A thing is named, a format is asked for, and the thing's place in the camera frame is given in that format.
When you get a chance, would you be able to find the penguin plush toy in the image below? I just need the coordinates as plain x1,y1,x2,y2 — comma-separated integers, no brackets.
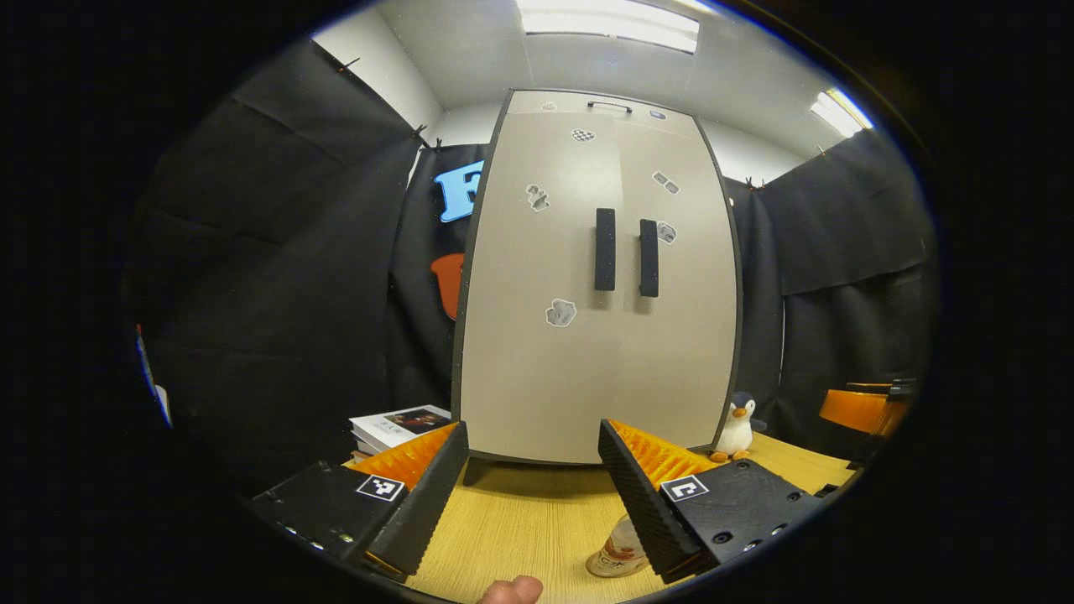
712,391,766,464

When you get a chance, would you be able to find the light grey cabinet door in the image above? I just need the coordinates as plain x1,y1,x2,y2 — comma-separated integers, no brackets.
617,117,739,454
460,112,623,464

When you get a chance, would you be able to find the long ceiling light panel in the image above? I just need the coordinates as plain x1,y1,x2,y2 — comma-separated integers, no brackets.
516,0,701,54

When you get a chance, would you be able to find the white book with photo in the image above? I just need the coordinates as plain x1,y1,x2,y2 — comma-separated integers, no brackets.
350,404,454,450

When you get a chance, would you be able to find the clear bottle with red label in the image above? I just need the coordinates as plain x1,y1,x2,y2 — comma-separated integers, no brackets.
586,513,649,580

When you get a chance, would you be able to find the black door handle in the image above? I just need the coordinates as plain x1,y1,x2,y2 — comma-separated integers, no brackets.
595,208,617,292
639,219,660,299

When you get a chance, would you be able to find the computer screen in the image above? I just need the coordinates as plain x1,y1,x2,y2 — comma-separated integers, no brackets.
134,325,175,429

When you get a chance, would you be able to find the small ceiling light panel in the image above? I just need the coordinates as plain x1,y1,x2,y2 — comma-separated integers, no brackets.
810,88,873,139

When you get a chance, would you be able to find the black backdrop cloth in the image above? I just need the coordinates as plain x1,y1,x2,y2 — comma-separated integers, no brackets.
126,38,941,496

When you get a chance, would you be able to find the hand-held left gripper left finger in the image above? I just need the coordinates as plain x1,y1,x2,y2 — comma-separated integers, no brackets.
248,419,469,581

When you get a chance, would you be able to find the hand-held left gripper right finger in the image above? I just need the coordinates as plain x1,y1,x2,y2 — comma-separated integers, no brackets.
597,418,827,586

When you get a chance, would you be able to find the light grey cabinet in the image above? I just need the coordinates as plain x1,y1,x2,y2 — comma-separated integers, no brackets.
451,88,745,486

